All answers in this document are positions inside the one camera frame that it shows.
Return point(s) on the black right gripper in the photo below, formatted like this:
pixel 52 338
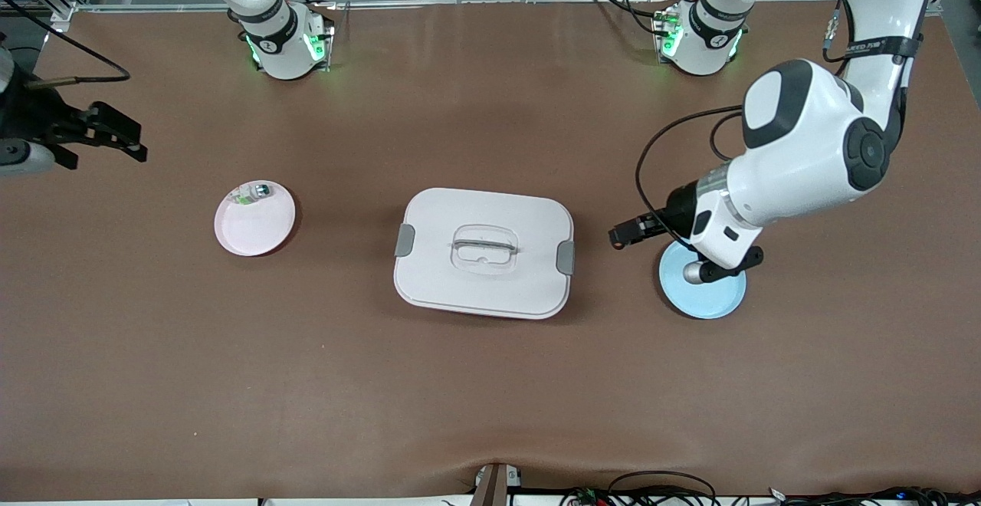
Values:
pixel 29 116

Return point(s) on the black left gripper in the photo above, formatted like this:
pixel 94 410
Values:
pixel 677 207

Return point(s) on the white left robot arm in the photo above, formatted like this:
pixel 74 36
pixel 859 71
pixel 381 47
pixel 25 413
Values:
pixel 805 146

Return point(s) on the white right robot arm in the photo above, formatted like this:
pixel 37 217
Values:
pixel 276 38

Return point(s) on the light blue round plate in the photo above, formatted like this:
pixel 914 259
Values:
pixel 713 299

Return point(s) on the white lidded lunch box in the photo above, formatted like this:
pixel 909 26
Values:
pixel 483 291

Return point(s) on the pink round plate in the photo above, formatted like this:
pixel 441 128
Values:
pixel 253 230

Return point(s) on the green and white switch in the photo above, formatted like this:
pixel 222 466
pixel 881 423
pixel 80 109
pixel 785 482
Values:
pixel 253 194

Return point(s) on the metal table clamp bracket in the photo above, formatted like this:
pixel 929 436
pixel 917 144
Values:
pixel 494 483

